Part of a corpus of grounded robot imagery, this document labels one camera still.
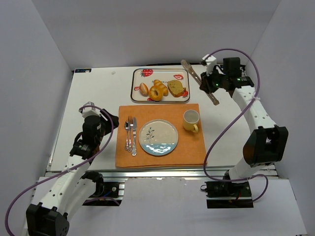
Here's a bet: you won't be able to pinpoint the metal food tongs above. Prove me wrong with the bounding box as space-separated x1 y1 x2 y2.
181 59 220 106

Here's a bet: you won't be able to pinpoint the golden bagel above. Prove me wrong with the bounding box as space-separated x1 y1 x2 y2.
149 86 163 101

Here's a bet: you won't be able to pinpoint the striped long bread roll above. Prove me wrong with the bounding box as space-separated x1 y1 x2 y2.
154 80 168 96

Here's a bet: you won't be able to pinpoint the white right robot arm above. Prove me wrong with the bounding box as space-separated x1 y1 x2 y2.
200 55 288 183

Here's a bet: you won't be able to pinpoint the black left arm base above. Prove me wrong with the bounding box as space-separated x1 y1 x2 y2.
80 171 124 207

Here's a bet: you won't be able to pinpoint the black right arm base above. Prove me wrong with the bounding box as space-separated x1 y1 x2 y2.
200 181 253 209

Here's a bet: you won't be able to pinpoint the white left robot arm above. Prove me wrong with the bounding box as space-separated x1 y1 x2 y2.
26 105 119 236

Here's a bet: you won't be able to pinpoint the small sesame bread roll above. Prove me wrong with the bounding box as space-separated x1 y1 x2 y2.
139 83 149 97

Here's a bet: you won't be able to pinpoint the brown bread slice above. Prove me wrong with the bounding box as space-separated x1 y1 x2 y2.
167 80 186 97

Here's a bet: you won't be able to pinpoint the silver spoon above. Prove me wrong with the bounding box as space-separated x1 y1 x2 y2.
125 121 130 150

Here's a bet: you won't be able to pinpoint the silver fork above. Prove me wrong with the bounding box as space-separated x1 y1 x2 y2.
128 116 133 152

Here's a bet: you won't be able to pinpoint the silver table knife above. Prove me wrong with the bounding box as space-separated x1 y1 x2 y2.
131 117 137 156

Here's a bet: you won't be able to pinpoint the round plate with blue rim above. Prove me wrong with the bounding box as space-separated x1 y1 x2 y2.
138 119 179 156

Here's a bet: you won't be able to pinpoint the strawberry pattern rectangular tray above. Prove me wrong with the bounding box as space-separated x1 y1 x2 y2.
130 68 190 103

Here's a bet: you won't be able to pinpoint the yellow mug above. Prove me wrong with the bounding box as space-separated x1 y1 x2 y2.
183 110 200 133

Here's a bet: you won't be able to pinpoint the orange cloth placemat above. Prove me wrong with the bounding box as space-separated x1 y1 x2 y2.
115 104 206 168

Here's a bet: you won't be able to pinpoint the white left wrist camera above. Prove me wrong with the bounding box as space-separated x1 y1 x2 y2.
79 101 100 118

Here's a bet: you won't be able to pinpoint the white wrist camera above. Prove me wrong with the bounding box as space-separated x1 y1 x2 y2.
79 101 100 118
201 54 217 76

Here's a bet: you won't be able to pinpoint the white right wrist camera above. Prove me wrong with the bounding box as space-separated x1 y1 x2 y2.
201 54 217 76

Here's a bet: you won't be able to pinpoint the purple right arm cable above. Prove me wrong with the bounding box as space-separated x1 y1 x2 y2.
203 48 269 204

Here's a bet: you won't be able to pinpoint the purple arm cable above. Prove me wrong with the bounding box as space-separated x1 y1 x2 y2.
4 106 121 236
203 48 269 204

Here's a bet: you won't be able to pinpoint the aluminium table frame rail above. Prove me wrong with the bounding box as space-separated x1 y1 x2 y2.
44 165 279 181

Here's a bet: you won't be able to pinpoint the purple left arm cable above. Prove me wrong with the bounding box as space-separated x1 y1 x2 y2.
4 106 121 236

